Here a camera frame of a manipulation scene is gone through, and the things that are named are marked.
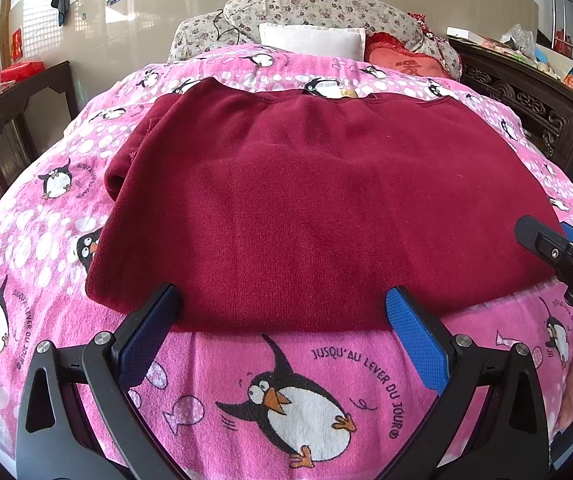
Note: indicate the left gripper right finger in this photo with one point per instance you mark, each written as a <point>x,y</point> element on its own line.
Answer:
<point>510,437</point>

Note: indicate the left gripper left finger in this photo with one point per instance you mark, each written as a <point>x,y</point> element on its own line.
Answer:
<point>54,438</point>

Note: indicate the dark red sweater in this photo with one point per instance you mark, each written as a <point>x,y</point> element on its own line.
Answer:
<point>287,211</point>

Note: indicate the dark carved wooden bench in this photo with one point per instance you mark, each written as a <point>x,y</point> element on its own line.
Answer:
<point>544,105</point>

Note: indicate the pink penguin blanket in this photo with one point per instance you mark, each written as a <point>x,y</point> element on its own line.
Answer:
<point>270,404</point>

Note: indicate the red embroidered cushion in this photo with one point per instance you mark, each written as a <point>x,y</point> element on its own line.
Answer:
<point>386,51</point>

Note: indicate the white pillow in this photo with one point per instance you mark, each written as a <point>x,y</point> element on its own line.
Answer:
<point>315,40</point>

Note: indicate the red gift box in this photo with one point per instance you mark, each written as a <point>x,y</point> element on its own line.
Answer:
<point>21,71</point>

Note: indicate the floral quilt pillow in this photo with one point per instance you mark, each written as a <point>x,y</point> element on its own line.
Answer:
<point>237,22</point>

